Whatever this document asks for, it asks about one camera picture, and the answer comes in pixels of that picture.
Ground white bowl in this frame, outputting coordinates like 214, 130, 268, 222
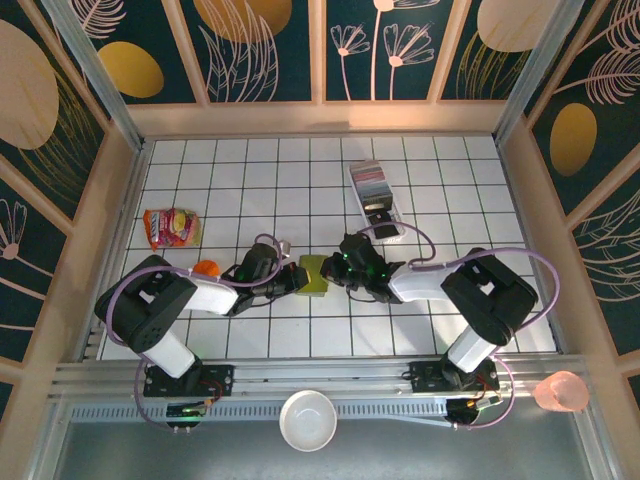
278, 389, 338, 453

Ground pink plastic cup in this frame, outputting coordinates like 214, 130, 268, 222
532, 369, 591, 414

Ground clear plastic container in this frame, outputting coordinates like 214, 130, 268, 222
297, 253, 332, 300

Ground controller board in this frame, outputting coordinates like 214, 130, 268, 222
446, 392, 504, 430
166, 398, 210, 432

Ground aluminium corner post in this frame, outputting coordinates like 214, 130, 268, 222
42, 0, 147, 151
492, 0, 586, 146

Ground pink flowers wall panel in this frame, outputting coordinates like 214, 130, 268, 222
322, 0, 444, 105

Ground leaf lines wall panel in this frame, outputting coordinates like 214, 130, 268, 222
567, 184, 640, 359

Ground stack of credit cards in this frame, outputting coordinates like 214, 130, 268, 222
351, 162, 390, 199

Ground cream circle gold lines panel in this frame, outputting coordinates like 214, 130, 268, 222
0, 7, 110, 221

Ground right controller board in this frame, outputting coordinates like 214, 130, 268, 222
446, 392, 504, 430

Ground perforated metal cable duct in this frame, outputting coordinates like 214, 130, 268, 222
69, 399, 451, 424

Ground single flower wall panel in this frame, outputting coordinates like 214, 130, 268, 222
0, 152, 76, 371

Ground aluminium table edge rail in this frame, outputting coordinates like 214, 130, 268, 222
82, 139, 151, 359

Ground clear plastic card tray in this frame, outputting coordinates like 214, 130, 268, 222
348, 160, 406, 246

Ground leaf outline wall panel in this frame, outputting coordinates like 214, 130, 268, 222
172, 0, 321, 105

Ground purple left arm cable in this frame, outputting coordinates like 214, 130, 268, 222
107, 233, 282, 432

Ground cream circle wall panel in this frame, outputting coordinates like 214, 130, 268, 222
437, 0, 569, 104

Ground gold ovals wall panel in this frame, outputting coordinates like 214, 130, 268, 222
67, 0, 210, 107

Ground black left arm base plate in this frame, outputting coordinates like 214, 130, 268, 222
143, 363, 236, 399

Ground colourful fruit candy bag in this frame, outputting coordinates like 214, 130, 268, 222
142, 207, 204, 253

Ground gold oval feather panel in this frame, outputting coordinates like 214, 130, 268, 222
522, 0, 640, 219

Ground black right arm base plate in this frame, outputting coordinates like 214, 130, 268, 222
408, 359, 501, 394

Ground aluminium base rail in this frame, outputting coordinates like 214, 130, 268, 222
49, 353, 589, 401

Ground left controller board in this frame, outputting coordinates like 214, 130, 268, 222
166, 398, 210, 432

